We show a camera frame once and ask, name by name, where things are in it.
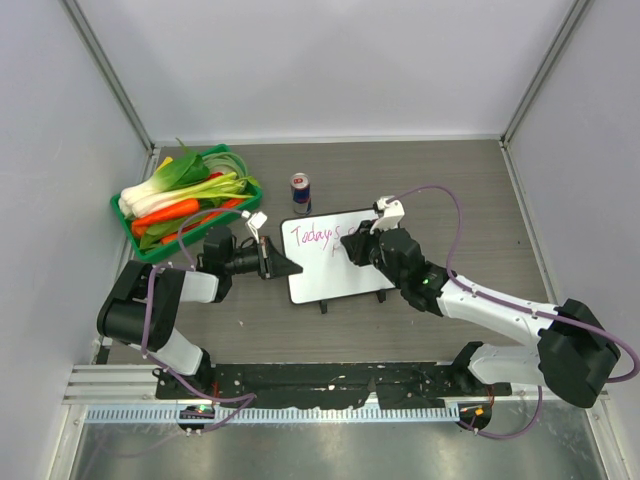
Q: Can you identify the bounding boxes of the green plastic tray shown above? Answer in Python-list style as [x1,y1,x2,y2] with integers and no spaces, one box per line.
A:
[110,144,262,263]

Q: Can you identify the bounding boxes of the green long beans bundle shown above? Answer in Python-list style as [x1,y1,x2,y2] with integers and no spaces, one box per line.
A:
[202,152,249,179]

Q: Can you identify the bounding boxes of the bok choy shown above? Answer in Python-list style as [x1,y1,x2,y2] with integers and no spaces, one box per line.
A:
[118,139,210,216]

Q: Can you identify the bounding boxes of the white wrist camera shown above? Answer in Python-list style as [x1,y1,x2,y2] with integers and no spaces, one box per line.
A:
[370,196,405,234]
[241,210,268,242]

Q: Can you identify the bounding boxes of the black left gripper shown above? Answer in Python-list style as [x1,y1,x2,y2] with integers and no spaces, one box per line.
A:
[224,236,301,279]

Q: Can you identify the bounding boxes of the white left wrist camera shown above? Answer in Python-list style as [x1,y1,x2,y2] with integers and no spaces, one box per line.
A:
[241,210,268,242]

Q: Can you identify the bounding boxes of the orange carrot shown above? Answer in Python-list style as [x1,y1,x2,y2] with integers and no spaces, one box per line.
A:
[132,198,200,228]

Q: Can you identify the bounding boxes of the white whiteboard black frame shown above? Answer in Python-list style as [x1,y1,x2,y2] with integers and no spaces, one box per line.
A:
[280,209,393,305]

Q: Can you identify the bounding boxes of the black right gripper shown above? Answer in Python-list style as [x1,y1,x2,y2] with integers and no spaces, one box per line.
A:
[342,218,406,289]

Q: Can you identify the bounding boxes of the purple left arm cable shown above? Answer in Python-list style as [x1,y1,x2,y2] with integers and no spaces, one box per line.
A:
[138,209,259,436]

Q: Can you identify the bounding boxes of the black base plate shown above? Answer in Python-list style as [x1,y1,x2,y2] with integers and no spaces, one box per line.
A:
[187,362,512,410]

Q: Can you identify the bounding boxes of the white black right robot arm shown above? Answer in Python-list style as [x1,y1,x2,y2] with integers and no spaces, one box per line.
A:
[340,220,620,408]

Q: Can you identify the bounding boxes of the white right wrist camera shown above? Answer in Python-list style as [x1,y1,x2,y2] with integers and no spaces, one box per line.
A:
[370,196,405,234]

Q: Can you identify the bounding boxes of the white slotted cable duct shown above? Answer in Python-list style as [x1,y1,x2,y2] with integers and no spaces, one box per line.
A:
[85,402,460,425]

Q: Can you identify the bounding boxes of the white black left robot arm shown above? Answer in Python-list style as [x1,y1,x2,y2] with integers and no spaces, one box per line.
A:
[97,226,303,399]

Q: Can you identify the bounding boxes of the green celery stalks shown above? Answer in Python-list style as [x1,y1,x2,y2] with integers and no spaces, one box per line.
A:
[125,172,260,218]

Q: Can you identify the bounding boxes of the Red Bull can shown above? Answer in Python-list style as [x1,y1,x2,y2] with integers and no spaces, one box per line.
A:
[290,172,312,215]

